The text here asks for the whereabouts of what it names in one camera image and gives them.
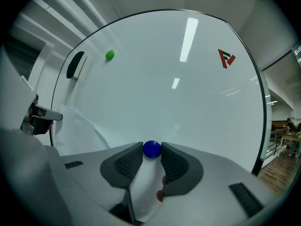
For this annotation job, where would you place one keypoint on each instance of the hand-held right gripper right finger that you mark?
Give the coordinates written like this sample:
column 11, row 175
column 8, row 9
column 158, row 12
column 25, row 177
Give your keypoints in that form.
column 183, row 173

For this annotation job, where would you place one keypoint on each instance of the metal railing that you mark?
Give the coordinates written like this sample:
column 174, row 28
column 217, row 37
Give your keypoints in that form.
column 278, row 138

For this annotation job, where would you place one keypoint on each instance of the black whiteboard eraser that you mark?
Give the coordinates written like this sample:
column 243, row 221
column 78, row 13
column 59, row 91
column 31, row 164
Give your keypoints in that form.
column 74, row 65

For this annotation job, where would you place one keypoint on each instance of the red round magnet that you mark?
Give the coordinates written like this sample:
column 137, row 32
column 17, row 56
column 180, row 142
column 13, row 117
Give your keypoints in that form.
column 160, row 195
column 164, row 180

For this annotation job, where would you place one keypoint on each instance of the blue round magnet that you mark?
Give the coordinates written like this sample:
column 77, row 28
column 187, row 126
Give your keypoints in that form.
column 152, row 149

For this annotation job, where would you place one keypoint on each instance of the wooden table with white legs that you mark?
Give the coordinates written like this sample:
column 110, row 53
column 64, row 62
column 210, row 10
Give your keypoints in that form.
column 291, row 140

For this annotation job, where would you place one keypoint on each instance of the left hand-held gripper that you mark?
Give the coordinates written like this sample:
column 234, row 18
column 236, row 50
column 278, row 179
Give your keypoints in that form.
column 35, row 126

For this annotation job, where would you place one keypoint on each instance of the green round magnet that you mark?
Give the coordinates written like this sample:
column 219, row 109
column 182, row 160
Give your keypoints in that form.
column 109, row 54

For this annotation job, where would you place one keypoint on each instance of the large white whiteboard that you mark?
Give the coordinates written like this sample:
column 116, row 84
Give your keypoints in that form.
column 152, row 91

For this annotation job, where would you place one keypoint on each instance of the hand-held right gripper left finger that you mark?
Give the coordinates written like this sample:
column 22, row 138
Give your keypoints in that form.
column 122, row 171

